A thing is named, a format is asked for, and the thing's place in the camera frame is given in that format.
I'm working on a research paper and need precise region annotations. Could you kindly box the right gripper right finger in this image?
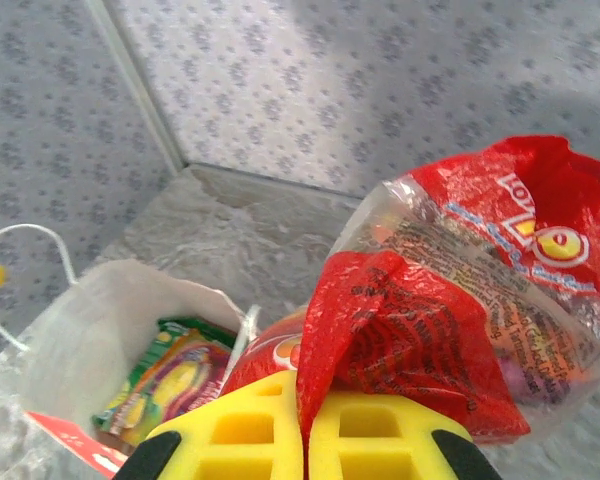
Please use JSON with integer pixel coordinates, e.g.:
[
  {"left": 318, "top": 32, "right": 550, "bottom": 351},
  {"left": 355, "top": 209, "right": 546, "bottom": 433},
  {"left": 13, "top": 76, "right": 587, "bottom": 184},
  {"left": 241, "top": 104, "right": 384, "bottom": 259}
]
[{"left": 307, "top": 389, "right": 504, "bottom": 480}]

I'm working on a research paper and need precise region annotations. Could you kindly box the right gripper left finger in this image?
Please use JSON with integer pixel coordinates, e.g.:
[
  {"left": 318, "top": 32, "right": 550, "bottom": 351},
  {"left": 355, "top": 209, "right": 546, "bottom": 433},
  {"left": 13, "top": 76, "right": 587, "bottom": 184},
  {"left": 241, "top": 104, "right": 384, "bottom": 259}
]
[{"left": 112, "top": 369, "right": 305, "bottom": 480}]

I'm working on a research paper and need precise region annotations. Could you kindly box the yellow red Fox's candy packet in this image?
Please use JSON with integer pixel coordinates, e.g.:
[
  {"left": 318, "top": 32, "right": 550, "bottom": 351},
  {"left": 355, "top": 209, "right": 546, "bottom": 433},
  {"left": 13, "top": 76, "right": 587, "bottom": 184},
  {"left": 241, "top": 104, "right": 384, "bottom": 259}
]
[{"left": 104, "top": 332, "right": 231, "bottom": 446}]

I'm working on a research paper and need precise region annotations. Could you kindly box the white red paper bag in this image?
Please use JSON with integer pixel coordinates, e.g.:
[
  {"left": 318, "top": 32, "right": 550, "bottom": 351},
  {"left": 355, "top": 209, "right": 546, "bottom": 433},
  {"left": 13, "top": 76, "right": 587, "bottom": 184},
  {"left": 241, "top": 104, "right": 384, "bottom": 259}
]
[{"left": 0, "top": 223, "right": 262, "bottom": 480}]

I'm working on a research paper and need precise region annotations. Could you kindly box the green snack packet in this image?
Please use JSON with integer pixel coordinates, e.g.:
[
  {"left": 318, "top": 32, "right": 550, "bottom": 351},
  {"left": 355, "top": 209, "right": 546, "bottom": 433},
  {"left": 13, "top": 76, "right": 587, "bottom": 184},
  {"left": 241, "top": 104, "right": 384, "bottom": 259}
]
[{"left": 92, "top": 318, "right": 237, "bottom": 431}]

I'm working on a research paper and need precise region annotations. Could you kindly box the large red fruit candy packet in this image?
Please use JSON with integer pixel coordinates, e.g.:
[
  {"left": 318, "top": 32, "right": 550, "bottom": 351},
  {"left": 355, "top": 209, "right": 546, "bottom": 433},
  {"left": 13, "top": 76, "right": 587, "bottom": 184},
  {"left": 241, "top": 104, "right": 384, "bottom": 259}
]
[{"left": 219, "top": 134, "right": 600, "bottom": 446}]

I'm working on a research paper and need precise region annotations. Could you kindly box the aluminium frame post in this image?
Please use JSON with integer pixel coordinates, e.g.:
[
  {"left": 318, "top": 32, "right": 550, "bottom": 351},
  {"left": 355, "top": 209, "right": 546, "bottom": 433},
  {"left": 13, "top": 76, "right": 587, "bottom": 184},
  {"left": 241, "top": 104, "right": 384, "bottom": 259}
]
[{"left": 87, "top": 0, "right": 185, "bottom": 174}]

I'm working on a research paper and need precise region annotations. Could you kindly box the aluminium back frame rail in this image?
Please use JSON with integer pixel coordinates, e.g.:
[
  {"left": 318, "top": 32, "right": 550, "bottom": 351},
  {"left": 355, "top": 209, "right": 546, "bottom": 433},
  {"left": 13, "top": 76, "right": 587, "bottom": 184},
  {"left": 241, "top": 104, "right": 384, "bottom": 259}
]
[{"left": 187, "top": 162, "right": 364, "bottom": 200}]

